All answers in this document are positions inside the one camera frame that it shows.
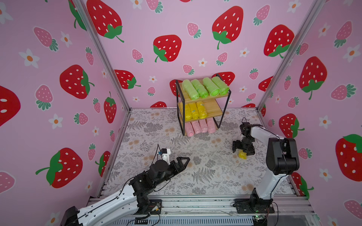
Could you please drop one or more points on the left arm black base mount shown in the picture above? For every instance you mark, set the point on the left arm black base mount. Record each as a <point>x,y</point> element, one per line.
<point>148,207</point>

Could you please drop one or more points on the aluminium front rail frame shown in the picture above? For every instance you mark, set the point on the aluminium front rail frame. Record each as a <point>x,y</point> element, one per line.
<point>217,206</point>

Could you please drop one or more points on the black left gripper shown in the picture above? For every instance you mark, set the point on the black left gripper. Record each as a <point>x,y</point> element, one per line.
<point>179,165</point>

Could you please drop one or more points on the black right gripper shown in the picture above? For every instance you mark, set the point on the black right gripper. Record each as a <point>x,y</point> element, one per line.
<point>244,144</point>

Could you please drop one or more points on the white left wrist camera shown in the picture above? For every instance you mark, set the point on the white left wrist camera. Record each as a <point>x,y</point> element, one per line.
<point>165,154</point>

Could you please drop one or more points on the yellow roll with teal label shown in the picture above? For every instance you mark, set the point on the yellow roll with teal label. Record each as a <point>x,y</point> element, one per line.
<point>202,110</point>

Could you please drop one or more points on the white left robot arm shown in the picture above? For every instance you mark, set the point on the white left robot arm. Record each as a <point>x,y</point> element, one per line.
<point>131,198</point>

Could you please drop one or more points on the light green roll with label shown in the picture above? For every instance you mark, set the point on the light green roll with label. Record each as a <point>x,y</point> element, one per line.
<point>203,93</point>

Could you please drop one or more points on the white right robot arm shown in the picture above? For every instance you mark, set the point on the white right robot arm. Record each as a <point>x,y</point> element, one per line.
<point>281,160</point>

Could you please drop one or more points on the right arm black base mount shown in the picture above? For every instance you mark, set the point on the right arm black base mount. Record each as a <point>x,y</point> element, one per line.
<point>259,208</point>

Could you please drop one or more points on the pink roll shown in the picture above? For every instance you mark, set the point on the pink roll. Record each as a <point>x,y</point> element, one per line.
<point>203,125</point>
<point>196,127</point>
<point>189,129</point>
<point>211,125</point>

